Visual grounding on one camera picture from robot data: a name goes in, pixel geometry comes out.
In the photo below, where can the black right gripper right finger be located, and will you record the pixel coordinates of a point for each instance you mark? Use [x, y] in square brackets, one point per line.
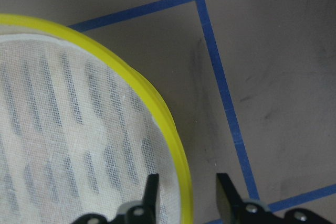
[228, 200]

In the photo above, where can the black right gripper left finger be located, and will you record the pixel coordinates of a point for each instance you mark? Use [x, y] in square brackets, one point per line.
[151, 196]

